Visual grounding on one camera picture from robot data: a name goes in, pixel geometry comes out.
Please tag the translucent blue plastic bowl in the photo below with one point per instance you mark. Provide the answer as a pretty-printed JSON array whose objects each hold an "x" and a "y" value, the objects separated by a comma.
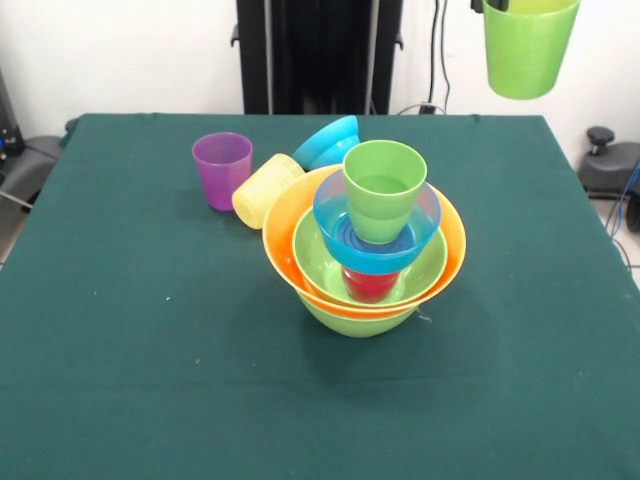
[{"x": 375, "y": 257}]

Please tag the large orange plastic bowl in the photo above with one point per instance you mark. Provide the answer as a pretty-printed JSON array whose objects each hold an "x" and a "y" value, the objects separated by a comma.
[{"x": 285, "y": 220}]

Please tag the ribbed cyan plastic bowl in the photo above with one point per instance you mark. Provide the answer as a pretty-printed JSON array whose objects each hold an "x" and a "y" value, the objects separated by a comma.
[{"x": 327, "y": 142}]

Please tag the red plastic cup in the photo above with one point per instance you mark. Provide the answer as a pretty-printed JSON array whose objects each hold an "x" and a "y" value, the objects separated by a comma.
[{"x": 370, "y": 287}]

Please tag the yellow plastic cup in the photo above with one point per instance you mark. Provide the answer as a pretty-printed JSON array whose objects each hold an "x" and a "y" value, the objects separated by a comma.
[{"x": 260, "y": 192}]

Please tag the black stand base with knob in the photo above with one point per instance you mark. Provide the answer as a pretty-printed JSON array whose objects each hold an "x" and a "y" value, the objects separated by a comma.
[{"x": 610, "y": 165}]

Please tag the dark green table cloth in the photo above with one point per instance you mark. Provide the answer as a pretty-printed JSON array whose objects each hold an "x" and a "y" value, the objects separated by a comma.
[{"x": 150, "y": 390}]

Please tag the green plastic bowl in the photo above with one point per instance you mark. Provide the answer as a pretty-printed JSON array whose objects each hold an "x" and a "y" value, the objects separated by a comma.
[
  {"x": 312, "y": 250},
  {"x": 360, "y": 327}
]

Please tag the purple plastic cup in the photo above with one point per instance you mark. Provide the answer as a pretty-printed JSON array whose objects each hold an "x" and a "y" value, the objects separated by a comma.
[{"x": 220, "y": 170}]

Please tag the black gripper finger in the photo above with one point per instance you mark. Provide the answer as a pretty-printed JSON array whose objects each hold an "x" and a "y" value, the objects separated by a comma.
[
  {"x": 476, "y": 5},
  {"x": 500, "y": 4}
]

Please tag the green plastic cup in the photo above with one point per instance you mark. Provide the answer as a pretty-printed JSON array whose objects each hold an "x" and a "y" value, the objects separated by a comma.
[
  {"x": 525, "y": 55},
  {"x": 382, "y": 200}
]

